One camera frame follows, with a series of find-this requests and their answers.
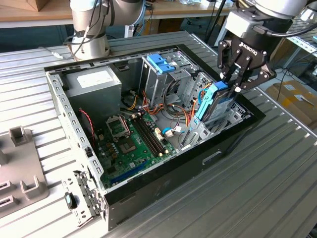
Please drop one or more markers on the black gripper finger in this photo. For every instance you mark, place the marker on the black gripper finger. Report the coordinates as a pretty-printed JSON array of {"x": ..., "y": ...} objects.
[
  {"x": 225, "y": 57},
  {"x": 265, "y": 74}
]

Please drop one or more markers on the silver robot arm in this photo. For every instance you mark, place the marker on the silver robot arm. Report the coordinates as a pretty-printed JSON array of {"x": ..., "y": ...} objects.
[{"x": 99, "y": 47}]

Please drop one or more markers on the grey metal disk bay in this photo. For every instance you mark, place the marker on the grey metal disk bay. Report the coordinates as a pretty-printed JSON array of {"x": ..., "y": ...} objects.
[{"x": 198, "y": 135}]

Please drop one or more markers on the black tripod stand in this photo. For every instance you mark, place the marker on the black tripod stand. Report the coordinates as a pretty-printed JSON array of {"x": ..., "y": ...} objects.
[{"x": 213, "y": 24}]

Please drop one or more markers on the brown cardboard box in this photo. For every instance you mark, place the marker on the brown cardboard box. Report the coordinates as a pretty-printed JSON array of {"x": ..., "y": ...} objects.
[{"x": 292, "y": 99}]

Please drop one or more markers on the black office chair base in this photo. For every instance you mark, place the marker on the black office chair base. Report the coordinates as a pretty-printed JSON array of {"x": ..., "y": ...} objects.
[{"x": 195, "y": 22}]

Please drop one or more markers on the metal slat side table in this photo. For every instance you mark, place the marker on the metal slat side table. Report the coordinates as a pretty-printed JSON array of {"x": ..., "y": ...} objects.
[{"x": 304, "y": 42}]

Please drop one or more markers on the blue plastic drive latch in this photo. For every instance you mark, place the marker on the blue plastic drive latch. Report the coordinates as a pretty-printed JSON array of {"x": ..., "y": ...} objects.
[{"x": 158, "y": 63}]

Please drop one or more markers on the grey metal drive cage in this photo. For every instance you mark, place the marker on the grey metal drive cage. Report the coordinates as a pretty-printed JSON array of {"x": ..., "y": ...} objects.
[{"x": 154, "y": 84}]

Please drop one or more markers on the black RAM slot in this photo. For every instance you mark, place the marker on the black RAM slot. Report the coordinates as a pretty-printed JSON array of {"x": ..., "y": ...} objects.
[
  {"x": 146, "y": 137},
  {"x": 153, "y": 134}
]

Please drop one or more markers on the black open PC case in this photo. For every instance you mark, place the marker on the black open PC case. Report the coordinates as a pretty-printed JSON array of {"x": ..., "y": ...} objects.
[{"x": 173, "y": 178}]

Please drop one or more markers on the grey power supply unit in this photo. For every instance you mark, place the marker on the grey power supply unit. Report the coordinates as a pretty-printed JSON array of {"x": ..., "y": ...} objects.
[{"x": 99, "y": 99}]

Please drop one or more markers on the CPU socket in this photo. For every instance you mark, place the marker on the CPU socket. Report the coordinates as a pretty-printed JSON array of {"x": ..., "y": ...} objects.
[{"x": 126, "y": 146}]

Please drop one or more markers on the green motherboard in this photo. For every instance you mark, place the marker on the green motherboard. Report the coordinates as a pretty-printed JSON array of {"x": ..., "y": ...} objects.
[{"x": 133, "y": 160}]

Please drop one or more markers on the blue expansion slot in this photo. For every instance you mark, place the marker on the blue expansion slot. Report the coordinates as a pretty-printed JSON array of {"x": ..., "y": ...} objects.
[{"x": 128, "y": 173}]

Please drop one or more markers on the black case fan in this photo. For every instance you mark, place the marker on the black case fan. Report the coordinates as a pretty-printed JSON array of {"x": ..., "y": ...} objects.
[{"x": 85, "y": 129}]

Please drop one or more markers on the long wooden desk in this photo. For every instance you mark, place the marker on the long wooden desk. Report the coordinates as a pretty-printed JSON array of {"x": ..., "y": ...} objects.
[{"x": 54, "y": 13}]

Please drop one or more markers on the brown wooden box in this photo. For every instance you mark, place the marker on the brown wooden box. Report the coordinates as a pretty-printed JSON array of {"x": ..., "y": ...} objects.
[{"x": 49, "y": 5}]

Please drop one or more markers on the grey plastic parts rack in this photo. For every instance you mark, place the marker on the grey plastic parts rack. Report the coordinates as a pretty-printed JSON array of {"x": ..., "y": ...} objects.
[{"x": 22, "y": 158}]

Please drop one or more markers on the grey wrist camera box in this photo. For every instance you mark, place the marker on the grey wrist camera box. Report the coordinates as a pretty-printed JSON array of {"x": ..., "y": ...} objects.
[{"x": 245, "y": 24}]

